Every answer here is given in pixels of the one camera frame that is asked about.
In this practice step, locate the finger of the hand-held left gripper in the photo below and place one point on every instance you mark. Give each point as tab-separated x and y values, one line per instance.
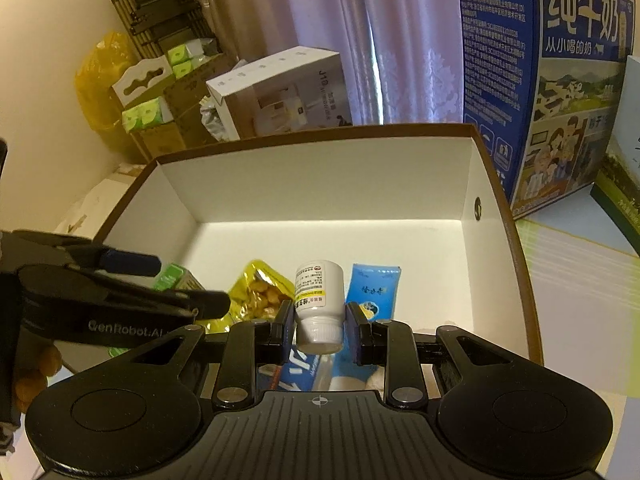
150	300
130	260

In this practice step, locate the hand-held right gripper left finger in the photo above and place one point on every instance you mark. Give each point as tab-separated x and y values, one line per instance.
289	325

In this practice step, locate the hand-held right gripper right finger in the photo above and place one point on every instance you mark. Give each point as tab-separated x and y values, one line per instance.
352	330

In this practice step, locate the white pill bottle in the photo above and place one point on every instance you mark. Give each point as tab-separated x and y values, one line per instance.
320	295

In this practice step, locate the yellow snack packet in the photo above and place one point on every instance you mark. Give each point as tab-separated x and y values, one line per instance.
255	295

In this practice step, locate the blue and white small box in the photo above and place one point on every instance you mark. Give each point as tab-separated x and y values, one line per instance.
300	370

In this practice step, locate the blue tube with white cap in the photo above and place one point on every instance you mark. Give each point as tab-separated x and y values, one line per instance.
370	285

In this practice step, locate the brown cardboard box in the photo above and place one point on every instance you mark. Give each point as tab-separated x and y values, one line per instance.
325	190

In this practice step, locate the person's left hand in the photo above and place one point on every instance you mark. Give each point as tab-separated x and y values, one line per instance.
42	360

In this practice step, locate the white printed cloth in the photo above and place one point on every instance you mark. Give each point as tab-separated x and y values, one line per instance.
95	210

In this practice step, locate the grey crumpled plastic bag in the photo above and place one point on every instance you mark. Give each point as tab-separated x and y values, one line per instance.
215	120

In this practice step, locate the yellow plastic bag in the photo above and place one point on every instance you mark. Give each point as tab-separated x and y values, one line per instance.
100	95

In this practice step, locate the brown cardboard carton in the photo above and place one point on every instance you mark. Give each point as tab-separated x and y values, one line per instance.
195	95

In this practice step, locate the white appliance box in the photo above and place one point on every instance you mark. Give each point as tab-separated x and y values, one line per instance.
280	90

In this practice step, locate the black folding trolley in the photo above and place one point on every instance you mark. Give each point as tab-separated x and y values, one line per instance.
150	10

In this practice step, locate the blue milk carton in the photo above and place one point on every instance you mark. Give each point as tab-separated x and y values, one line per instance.
500	60

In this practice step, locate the purple curtain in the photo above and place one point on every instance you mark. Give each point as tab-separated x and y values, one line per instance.
350	20

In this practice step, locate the green and white milk carton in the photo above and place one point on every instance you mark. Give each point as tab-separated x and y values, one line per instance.
625	160

